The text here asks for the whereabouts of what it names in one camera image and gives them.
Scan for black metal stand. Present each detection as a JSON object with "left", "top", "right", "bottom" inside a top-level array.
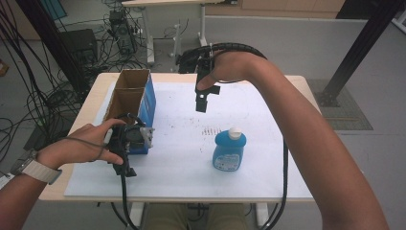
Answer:
[{"left": 314, "top": 0, "right": 406, "bottom": 108}]

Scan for thin grey cable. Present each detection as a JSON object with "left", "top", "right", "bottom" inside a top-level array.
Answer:
[{"left": 60, "top": 136, "right": 108, "bottom": 162}]

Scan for person's legs in khaki pants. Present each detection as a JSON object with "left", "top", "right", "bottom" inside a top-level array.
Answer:
[{"left": 143, "top": 202, "right": 254, "bottom": 230}]

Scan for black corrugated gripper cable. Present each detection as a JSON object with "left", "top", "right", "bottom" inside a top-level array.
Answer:
[
  {"left": 181, "top": 42, "right": 289, "bottom": 230},
  {"left": 109, "top": 172, "right": 142, "bottom": 230}
]

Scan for white desk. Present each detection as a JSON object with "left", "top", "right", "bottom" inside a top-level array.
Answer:
[{"left": 121, "top": 0, "right": 239, "bottom": 66}]

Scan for black corrugated left gripper cable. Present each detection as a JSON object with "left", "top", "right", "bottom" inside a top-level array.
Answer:
[{"left": 109, "top": 172, "right": 142, "bottom": 230}]

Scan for blue cardboard box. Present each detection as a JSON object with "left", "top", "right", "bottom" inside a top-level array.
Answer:
[{"left": 102, "top": 68, "right": 157, "bottom": 156}]

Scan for black corrugated right gripper cable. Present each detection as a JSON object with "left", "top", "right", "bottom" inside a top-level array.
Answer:
[{"left": 181, "top": 42, "right": 289, "bottom": 230}]

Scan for black metal post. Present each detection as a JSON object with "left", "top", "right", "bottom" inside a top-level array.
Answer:
[{"left": 14, "top": 0, "right": 90, "bottom": 94}]

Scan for blue bottle with white cap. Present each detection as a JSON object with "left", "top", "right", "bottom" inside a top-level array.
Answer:
[{"left": 212, "top": 126, "right": 248, "bottom": 173}]

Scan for beige strap wristwatch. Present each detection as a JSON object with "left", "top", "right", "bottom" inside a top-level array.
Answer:
[{"left": 10, "top": 149, "right": 63, "bottom": 186}]

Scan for white table mat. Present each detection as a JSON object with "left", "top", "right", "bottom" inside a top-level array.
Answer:
[{"left": 63, "top": 80, "right": 314, "bottom": 199}]

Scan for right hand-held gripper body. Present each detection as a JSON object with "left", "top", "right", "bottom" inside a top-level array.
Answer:
[{"left": 176, "top": 45, "right": 214, "bottom": 84}]

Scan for white table leg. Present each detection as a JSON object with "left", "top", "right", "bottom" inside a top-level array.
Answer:
[
  {"left": 254, "top": 201, "right": 270, "bottom": 228},
  {"left": 128, "top": 201, "right": 146, "bottom": 228}
]

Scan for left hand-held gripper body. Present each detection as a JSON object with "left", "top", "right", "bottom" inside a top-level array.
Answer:
[{"left": 106, "top": 113, "right": 156, "bottom": 178}]

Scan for person's right hand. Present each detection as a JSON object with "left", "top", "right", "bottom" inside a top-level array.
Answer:
[{"left": 195, "top": 50, "right": 267, "bottom": 92}]

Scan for black box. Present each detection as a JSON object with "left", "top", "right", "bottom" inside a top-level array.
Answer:
[{"left": 59, "top": 28, "right": 99, "bottom": 65}]

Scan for person's left hand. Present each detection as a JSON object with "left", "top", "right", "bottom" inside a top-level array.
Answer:
[{"left": 36, "top": 118, "right": 127, "bottom": 171}]

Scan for grey floor mat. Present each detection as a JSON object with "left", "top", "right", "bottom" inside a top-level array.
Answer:
[{"left": 306, "top": 79, "right": 374, "bottom": 131}]

